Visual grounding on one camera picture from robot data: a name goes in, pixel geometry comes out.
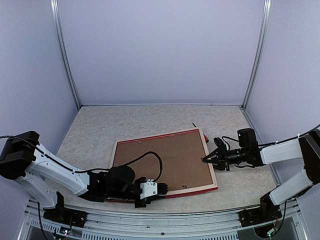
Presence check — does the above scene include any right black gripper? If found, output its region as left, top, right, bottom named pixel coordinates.
left=203, top=144, right=249, bottom=171

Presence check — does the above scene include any red handled screwdriver tool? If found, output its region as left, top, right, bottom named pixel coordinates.
left=192, top=123, right=210, bottom=143

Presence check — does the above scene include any red wooden picture frame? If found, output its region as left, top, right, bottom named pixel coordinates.
left=104, top=127, right=218, bottom=203

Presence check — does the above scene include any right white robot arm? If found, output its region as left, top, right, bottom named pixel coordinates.
left=202, top=127, right=320, bottom=222

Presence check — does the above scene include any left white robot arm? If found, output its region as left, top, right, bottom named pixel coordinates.
left=0, top=131, right=158, bottom=223

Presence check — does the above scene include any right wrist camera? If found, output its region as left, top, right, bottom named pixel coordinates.
left=213, top=137, right=227, bottom=150

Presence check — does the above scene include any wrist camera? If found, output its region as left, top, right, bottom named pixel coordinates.
left=213, top=137, right=227, bottom=150
left=139, top=179, right=169, bottom=200

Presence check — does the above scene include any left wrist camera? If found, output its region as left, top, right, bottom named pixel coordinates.
left=139, top=179, right=169, bottom=200

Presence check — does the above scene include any brown frame backing board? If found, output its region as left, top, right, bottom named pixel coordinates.
left=112, top=129, right=215, bottom=196

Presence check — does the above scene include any aluminium front rail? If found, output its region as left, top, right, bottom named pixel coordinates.
left=16, top=199, right=309, bottom=240

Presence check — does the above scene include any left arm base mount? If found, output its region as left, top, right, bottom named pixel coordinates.
left=43, top=192, right=88, bottom=228

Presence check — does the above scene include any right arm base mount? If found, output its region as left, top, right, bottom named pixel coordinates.
left=238, top=194, right=283, bottom=227

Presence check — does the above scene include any aluminium corner post right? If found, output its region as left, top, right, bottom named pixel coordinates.
left=241, top=0, right=272, bottom=111

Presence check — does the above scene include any aluminium corner post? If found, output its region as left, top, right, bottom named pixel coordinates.
left=50, top=0, right=82, bottom=111
left=241, top=0, right=272, bottom=111

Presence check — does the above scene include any aluminium corner post left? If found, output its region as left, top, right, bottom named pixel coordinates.
left=50, top=0, right=82, bottom=111

